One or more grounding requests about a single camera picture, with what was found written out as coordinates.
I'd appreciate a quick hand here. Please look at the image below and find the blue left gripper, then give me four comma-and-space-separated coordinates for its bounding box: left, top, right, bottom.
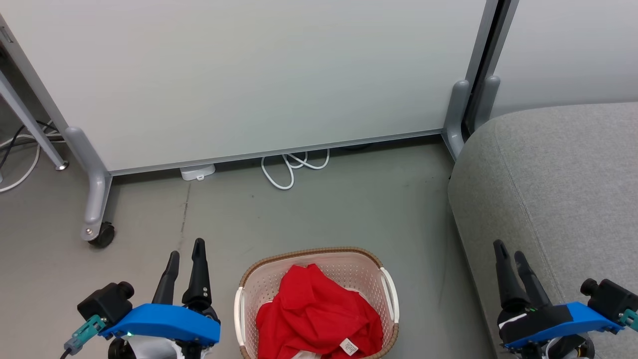
100, 238, 221, 359

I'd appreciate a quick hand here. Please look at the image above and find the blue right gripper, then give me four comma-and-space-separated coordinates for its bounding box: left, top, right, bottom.
493, 240, 624, 359

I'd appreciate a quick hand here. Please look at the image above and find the red and white striped garment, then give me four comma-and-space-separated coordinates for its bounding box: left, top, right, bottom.
256, 264, 384, 359

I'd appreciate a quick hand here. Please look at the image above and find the grey fabric sofa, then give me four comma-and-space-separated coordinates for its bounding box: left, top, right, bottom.
447, 102, 638, 359

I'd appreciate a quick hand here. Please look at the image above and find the black caster wheel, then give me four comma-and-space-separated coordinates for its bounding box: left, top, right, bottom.
88, 222, 116, 249

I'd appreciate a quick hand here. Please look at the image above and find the white power adapter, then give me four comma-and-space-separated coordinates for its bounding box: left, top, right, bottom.
180, 164, 216, 182

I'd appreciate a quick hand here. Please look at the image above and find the grey partition leg with caster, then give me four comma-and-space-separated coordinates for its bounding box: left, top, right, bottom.
63, 126, 113, 243

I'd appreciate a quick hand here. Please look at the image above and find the cream laundry basket brown rim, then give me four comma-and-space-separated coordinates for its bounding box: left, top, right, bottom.
234, 247, 400, 359

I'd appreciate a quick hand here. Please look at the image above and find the large white partition panel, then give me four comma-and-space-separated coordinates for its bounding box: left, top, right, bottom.
0, 0, 499, 177

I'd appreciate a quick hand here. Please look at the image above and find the grey metal table leg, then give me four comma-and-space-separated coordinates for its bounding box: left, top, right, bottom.
0, 74, 69, 172

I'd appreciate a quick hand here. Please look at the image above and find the narrow white partition panel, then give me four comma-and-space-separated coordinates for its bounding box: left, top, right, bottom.
490, 0, 638, 119

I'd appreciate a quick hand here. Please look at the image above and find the teal left cable connector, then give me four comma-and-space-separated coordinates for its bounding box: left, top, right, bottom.
63, 315, 107, 356

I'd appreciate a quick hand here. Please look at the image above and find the white looped cable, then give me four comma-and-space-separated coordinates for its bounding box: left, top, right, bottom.
261, 148, 331, 191

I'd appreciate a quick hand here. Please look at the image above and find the white floor cable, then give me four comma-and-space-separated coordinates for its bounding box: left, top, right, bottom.
0, 134, 41, 193

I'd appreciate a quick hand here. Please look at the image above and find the black floor cable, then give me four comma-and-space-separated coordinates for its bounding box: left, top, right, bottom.
0, 121, 59, 171

